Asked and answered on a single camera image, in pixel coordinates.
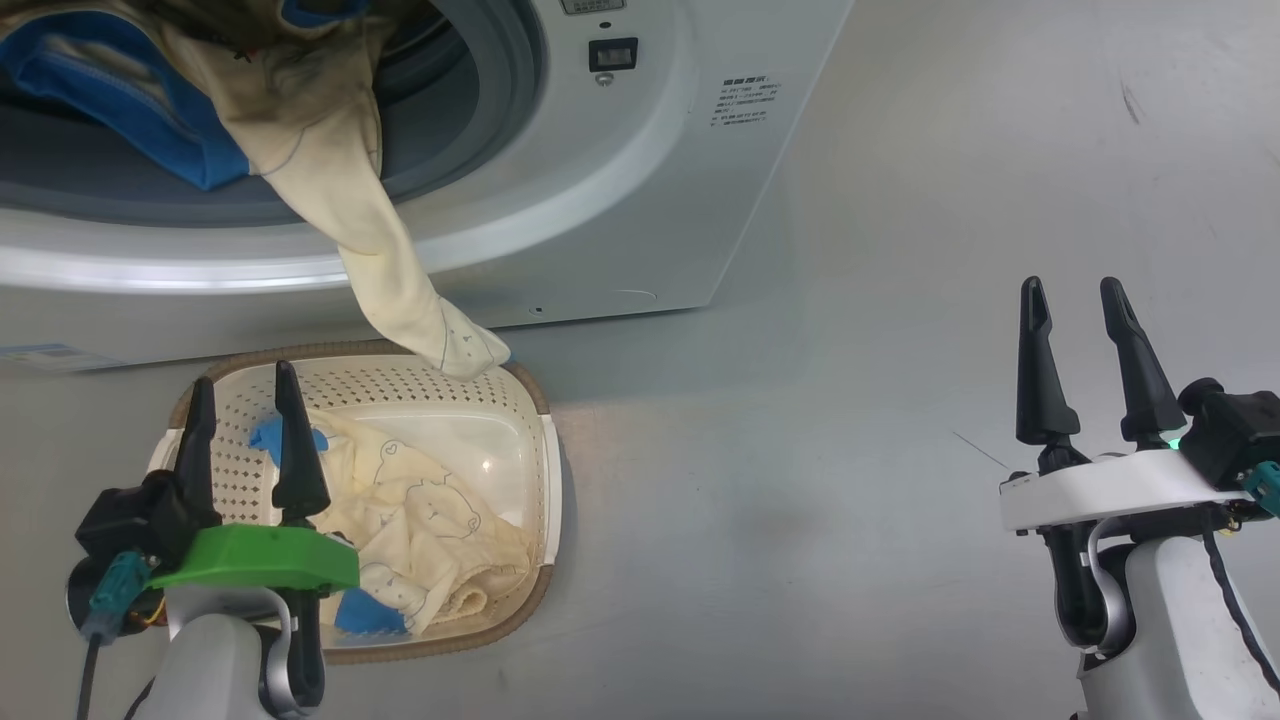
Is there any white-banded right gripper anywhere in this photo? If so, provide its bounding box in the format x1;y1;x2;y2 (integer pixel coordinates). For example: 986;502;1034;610
1000;277;1256;533

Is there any cream perforated laundry basket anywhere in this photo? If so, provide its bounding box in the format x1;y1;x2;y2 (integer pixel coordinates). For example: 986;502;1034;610
150;340;563;666

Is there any cream bear print garment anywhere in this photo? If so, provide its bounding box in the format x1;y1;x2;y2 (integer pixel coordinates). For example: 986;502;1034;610
250;405;536;641

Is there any white front-load washing machine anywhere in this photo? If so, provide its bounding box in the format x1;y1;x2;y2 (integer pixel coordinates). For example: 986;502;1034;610
0;0;856;373

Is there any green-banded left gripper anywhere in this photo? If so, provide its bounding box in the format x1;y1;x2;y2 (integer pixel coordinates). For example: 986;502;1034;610
145;360;361;591

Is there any black cable with teal connector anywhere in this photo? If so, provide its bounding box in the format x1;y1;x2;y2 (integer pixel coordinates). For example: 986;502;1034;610
75;550;151;720
1198;460;1280;701

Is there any cream garment with blue trim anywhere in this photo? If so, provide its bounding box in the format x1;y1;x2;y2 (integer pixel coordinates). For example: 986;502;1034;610
0;0;511;381

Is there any blue energy label sticker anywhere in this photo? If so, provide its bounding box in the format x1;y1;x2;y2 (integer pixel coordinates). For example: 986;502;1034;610
0;343;111;373

